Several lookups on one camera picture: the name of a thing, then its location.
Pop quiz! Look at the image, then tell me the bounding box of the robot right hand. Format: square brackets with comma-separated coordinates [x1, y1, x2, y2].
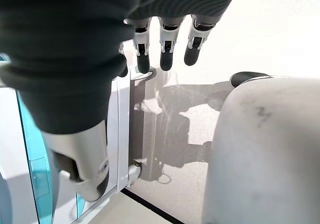
[0, 0, 244, 203]

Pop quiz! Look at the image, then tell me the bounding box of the deep blue-fronted cart drawer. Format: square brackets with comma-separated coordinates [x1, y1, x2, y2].
[14, 88, 63, 224]
[74, 192, 87, 219]

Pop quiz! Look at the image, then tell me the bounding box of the white medical cart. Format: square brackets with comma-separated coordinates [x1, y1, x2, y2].
[0, 52, 158, 224]

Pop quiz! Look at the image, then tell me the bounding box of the grey cart caster wheel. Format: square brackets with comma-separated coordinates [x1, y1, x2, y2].
[126, 158, 144, 189]

